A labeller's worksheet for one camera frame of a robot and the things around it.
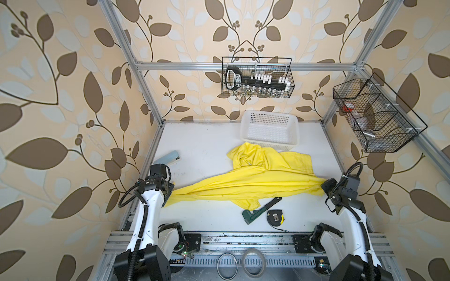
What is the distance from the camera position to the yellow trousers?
33.9 inches

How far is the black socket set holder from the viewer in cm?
84

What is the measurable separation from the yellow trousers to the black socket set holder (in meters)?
0.36
